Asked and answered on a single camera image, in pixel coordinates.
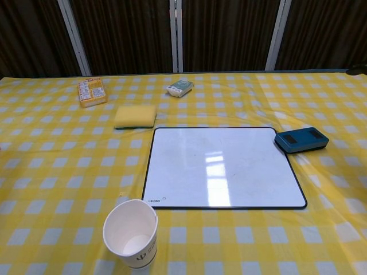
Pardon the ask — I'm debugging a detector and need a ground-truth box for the orange printed snack box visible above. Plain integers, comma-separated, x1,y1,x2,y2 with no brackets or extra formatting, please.
77,76,109,109

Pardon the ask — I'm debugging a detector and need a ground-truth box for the yellow sponge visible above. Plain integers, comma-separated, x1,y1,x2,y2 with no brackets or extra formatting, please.
114,104,158,130

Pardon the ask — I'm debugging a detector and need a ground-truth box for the blue phone-like device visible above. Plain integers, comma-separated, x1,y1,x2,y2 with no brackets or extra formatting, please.
274,128,330,155

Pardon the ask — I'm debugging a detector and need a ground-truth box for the white small bowl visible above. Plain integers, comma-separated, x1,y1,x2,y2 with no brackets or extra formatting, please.
103,199,159,270

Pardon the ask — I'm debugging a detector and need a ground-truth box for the white partition frame post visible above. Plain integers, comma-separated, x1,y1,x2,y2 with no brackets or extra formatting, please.
264,0,294,72
57,0,92,76
169,0,184,73

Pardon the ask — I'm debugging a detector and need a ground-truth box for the small green white tissue pack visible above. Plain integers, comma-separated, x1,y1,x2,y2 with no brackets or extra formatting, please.
166,79,194,99

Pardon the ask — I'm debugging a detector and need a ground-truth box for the yellow white checked tablecloth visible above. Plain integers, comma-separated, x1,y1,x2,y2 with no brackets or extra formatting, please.
0,68,367,275

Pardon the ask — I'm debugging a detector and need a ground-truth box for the white rectangular board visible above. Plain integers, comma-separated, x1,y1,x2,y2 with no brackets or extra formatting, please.
142,127,308,211

